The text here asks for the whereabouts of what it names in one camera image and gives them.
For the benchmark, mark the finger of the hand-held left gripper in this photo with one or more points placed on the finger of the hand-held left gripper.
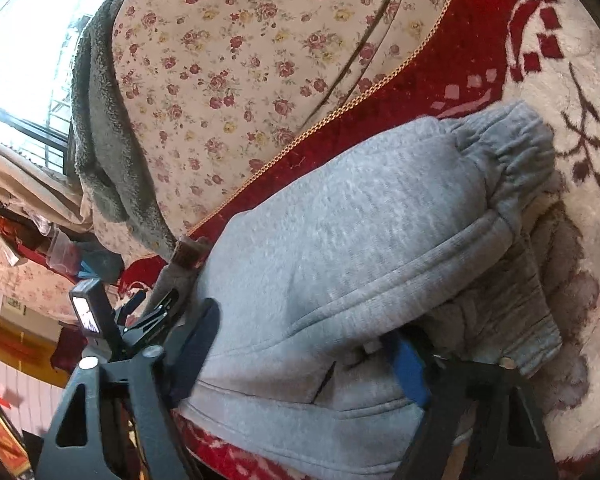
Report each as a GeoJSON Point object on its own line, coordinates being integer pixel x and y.
{"type": "Point", "coordinates": [152, 315]}

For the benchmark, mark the blue cloth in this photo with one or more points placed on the blue cloth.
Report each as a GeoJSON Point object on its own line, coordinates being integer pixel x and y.
{"type": "Point", "coordinates": [100, 265]}

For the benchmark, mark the floral cloth covered cabinet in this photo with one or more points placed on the floral cloth covered cabinet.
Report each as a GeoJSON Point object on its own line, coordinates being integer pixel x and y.
{"type": "Point", "coordinates": [20, 272]}

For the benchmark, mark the red framed picture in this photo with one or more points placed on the red framed picture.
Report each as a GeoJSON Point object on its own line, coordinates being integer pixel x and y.
{"type": "Point", "coordinates": [0, 442]}

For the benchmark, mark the red and white plush blanket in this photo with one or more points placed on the red and white plush blanket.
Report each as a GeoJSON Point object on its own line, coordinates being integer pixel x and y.
{"type": "Point", "coordinates": [555, 120]}

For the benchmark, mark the grey fleece blanket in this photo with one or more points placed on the grey fleece blanket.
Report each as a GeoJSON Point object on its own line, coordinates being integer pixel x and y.
{"type": "Point", "coordinates": [105, 160]}

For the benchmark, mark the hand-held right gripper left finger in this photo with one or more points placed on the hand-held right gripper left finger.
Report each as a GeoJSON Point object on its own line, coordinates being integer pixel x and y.
{"type": "Point", "coordinates": [202, 332]}

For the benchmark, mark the window with black frame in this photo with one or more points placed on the window with black frame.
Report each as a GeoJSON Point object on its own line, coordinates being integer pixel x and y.
{"type": "Point", "coordinates": [20, 60]}

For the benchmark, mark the wall switch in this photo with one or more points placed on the wall switch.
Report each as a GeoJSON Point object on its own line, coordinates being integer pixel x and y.
{"type": "Point", "coordinates": [13, 305]}

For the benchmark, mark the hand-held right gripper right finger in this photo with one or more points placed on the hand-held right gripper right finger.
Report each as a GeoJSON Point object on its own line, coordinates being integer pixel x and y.
{"type": "Point", "coordinates": [409, 370]}

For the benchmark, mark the grey sweat pants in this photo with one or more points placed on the grey sweat pants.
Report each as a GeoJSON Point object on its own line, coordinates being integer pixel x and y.
{"type": "Point", "coordinates": [355, 235]}

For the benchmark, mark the floral quilt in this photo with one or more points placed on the floral quilt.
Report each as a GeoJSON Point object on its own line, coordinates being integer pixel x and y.
{"type": "Point", "coordinates": [230, 60]}

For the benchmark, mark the wooden door frame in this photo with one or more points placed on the wooden door frame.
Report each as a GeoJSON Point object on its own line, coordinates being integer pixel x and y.
{"type": "Point", "coordinates": [10, 345]}

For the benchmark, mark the beige curtain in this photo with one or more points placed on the beige curtain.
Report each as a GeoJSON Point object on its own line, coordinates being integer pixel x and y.
{"type": "Point", "coordinates": [20, 185]}

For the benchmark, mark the clear plastic container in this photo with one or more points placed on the clear plastic container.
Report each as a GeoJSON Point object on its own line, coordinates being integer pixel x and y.
{"type": "Point", "coordinates": [60, 255]}

